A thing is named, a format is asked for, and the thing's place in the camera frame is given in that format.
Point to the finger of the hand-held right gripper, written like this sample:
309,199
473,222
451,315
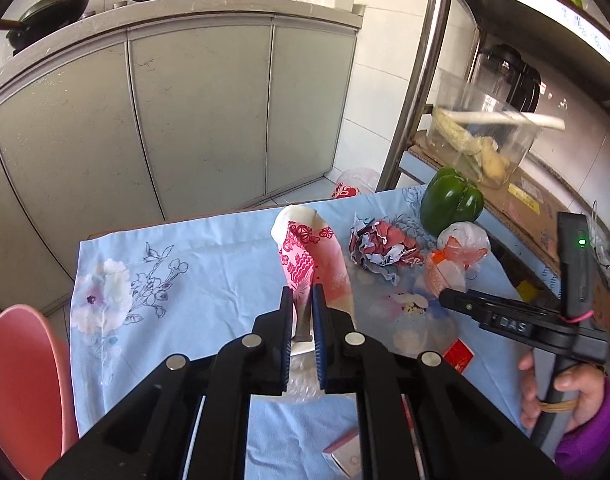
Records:
465,302

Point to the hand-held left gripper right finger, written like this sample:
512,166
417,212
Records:
319,345

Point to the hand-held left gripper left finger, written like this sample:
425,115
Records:
286,340

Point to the clear bag with orange contents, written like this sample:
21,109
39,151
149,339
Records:
460,245

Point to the pink printed paper cup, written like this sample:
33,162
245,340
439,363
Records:
305,255

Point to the pink plastic bucket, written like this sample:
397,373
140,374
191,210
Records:
20,385

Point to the person's right forearm purple sleeve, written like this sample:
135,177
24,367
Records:
600,442

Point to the person's right hand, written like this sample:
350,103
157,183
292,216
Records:
585,390

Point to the small red card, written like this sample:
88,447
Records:
459,356

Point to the flattened cardboard sheet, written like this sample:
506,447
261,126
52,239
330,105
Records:
530,205

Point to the crumpled printed paper wad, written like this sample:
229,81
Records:
380,247

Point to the green bell pepper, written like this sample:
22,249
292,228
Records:
447,202

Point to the light blue floral tablecloth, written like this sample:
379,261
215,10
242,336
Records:
195,280

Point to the small red white box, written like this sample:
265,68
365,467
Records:
342,452

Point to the ginger root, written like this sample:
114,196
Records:
495,162

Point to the clear plastic container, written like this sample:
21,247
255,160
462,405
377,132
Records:
515,142

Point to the white red plastic bag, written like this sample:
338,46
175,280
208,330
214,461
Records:
357,180

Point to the white leek stalk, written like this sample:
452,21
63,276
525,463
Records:
510,120

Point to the metal storage rack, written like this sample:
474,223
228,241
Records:
425,60

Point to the grey kitchen base cabinet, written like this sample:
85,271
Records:
195,110

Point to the pale stone countertop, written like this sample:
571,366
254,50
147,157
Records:
185,10

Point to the black wok with lid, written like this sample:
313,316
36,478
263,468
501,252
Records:
50,15

